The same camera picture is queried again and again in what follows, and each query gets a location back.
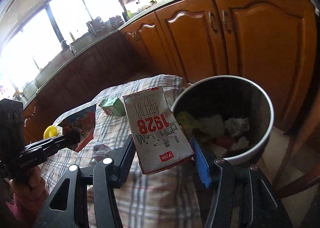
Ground white 1928 milk carton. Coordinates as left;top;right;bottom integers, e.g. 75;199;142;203
123;87;194;175

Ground white paper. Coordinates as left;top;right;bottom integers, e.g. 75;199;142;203
224;118;249;151

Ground round metal trash bin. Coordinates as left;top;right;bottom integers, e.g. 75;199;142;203
171;75;274;166

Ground wooden kitchen cabinets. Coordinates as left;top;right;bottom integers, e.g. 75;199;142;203
23;0;317;142

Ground person's left hand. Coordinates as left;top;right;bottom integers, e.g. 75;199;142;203
7;166;49;227

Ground yellow round scrubber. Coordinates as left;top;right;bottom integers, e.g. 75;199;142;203
43;125;62;139

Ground plaid checked tablecloth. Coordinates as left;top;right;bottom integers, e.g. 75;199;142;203
41;74;202;227

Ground small green box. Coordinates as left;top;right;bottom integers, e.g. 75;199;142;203
99;97;126;116

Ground red printed snack bag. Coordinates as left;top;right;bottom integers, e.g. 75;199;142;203
58;104;96;152

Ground green drink carton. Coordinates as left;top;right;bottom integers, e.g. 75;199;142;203
176;112;205;134

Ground red wooden chair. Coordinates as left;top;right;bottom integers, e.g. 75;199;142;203
272;127;320;200

